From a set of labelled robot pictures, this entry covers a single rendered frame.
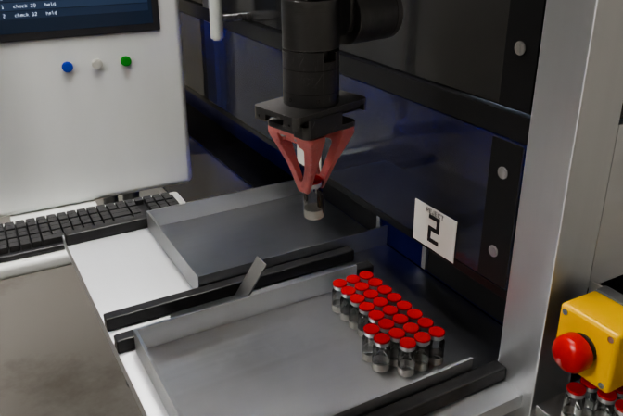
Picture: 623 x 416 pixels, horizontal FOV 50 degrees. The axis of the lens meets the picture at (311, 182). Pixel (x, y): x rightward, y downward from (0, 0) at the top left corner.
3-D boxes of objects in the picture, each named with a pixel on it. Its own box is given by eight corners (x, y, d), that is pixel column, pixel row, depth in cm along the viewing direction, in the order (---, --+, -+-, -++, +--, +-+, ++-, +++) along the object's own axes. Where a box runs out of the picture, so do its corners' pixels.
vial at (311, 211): (318, 209, 74) (316, 175, 72) (327, 218, 73) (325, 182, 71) (300, 215, 73) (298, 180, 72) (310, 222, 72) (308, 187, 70)
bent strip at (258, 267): (259, 289, 100) (258, 255, 98) (268, 298, 98) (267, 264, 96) (169, 316, 94) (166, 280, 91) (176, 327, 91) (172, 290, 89)
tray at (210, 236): (311, 191, 135) (311, 175, 133) (387, 244, 114) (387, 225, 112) (147, 228, 119) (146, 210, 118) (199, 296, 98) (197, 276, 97)
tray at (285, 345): (354, 283, 102) (355, 263, 100) (470, 382, 81) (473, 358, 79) (135, 351, 86) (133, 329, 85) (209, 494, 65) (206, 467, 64)
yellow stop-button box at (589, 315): (594, 337, 76) (605, 283, 73) (652, 373, 70) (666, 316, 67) (548, 358, 73) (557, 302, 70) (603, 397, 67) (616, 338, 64)
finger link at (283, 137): (358, 188, 72) (361, 106, 68) (311, 208, 67) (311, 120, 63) (314, 170, 76) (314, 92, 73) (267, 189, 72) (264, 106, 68)
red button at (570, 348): (569, 350, 71) (575, 320, 70) (601, 371, 68) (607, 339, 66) (544, 361, 69) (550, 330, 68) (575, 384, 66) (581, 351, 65)
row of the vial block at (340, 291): (341, 304, 96) (342, 276, 94) (418, 374, 82) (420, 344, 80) (328, 308, 95) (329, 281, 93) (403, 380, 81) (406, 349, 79)
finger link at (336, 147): (355, 189, 71) (357, 107, 68) (307, 210, 67) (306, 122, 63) (311, 172, 76) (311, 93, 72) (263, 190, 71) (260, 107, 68)
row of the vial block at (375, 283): (367, 296, 98) (368, 269, 96) (446, 362, 84) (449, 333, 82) (354, 299, 97) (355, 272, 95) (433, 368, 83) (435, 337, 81)
